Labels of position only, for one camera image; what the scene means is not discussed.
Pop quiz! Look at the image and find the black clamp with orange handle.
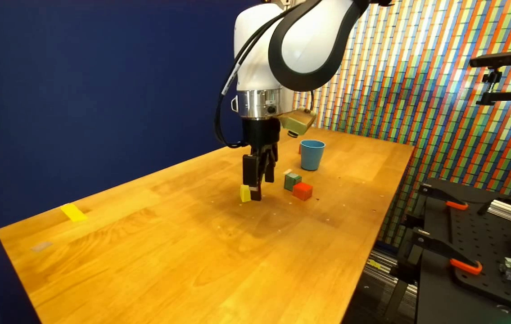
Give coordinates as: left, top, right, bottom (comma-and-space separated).
410, 227, 484, 276
419, 183, 469, 212

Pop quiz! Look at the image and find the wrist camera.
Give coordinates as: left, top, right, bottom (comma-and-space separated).
277, 109, 317, 138

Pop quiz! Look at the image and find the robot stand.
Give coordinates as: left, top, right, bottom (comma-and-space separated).
384, 177, 511, 324

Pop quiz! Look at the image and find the yellow tape strip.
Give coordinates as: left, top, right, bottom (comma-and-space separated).
60, 203, 89, 223

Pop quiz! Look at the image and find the red block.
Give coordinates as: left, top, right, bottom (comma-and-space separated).
292, 182, 314, 202

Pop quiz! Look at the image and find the camera on mount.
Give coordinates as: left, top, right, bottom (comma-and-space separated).
469, 49, 511, 109

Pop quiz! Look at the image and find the blue cup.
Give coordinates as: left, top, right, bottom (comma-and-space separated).
300, 139, 326, 171

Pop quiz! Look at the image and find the green block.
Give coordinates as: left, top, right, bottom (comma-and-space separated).
284, 173, 303, 192

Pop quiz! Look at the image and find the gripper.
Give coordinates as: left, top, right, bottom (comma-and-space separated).
242, 117, 281, 202

